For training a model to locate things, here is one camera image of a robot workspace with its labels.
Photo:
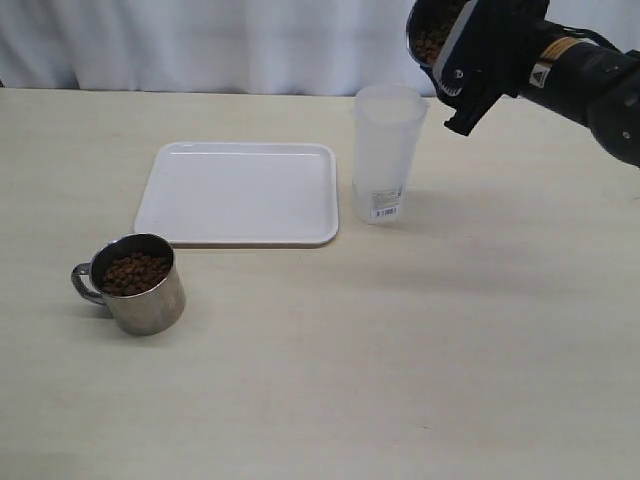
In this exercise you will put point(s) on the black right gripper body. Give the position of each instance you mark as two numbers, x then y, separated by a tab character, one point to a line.
477	63

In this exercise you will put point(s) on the steel mug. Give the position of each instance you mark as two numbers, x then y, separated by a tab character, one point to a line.
422	6
145	314

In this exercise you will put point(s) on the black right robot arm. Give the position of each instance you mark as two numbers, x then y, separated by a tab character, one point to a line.
579	76

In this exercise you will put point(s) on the translucent plastic container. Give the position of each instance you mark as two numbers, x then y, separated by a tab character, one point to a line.
388	121

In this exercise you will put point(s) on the white curtain backdrop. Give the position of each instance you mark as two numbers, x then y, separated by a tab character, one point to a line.
321	48

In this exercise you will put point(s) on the white plastic tray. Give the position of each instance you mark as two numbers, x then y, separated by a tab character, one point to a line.
241	194

